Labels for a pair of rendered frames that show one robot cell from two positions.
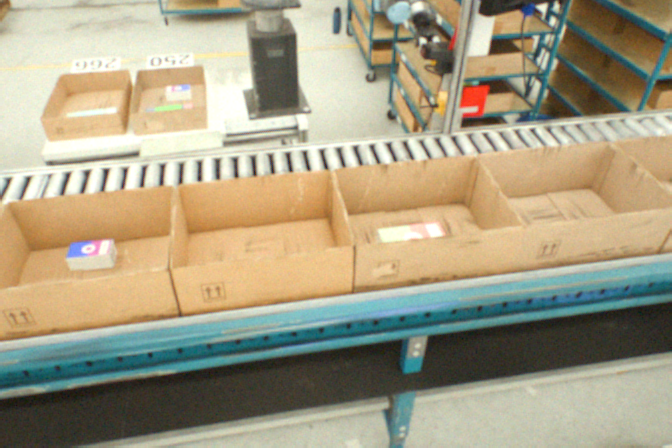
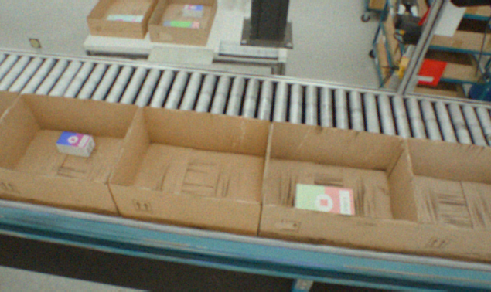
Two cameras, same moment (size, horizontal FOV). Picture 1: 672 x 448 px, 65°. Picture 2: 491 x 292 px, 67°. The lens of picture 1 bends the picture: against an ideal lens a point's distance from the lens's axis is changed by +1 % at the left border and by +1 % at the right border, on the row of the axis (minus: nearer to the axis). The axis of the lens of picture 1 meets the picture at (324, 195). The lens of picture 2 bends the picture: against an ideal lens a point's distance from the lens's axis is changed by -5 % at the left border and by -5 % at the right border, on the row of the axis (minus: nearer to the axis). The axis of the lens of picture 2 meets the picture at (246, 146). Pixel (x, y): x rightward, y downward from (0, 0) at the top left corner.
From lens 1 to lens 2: 0.34 m
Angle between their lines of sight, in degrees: 15
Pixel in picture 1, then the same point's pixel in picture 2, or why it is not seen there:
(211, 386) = (144, 260)
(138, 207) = (112, 116)
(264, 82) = (257, 17)
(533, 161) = (456, 153)
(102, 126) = (127, 30)
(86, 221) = (76, 117)
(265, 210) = (212, 139)
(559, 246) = (448, 243)
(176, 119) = (182, 35)
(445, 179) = (373, 150)
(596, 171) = not seen: outside the picture
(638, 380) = not seen: outside the picture
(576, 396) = not seen: outside the picture
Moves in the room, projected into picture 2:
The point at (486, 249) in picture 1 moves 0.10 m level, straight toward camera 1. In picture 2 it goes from (380, 232) to (361, 259)
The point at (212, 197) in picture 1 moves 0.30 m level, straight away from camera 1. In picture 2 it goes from (168, 120) to (182, 61)
